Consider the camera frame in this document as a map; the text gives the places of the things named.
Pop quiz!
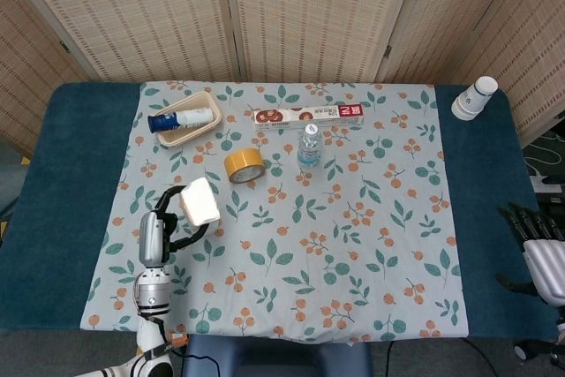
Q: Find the clear water bottle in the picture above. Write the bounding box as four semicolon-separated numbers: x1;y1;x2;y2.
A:
297;123;322;170

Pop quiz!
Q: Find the woven folding screen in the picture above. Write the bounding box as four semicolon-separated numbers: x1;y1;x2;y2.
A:
0;0;565;161

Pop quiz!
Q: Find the blue white tube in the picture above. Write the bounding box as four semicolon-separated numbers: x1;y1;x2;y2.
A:
147;106;215;135

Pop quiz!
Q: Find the yellow tape roll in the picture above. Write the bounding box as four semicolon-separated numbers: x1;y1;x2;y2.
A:
223;148;266;185

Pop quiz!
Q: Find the teal table cover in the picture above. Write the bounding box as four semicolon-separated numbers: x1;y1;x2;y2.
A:
0;81;560;343

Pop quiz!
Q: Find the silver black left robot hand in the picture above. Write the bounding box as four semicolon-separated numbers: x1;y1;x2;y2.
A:
138;185;213;269

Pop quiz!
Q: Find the long white red box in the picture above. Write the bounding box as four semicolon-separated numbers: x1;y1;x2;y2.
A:
253;103;366;132

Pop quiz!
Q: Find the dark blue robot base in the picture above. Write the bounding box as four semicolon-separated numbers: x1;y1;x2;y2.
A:
181;333;373;377

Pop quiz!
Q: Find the white Face tissue pack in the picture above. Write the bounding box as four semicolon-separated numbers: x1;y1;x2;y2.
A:
179;177;222;227

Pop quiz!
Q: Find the white power strip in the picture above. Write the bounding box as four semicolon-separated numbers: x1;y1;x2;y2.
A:
531;173;565;195

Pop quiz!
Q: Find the floral leaf print tablecloth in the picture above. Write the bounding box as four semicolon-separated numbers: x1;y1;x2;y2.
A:
80;80;471;344

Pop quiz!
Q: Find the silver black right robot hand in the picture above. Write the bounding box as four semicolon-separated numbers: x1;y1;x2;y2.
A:
495;200;565;308

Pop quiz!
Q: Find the stack of white paper cups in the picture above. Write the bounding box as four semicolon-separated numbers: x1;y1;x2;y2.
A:
450;75;499;122

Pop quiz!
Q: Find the beige plastic tray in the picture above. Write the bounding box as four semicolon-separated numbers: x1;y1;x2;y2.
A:
154;91;223;148

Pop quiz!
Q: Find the thin black cable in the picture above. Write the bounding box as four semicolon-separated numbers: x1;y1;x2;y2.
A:
184;350;222;377

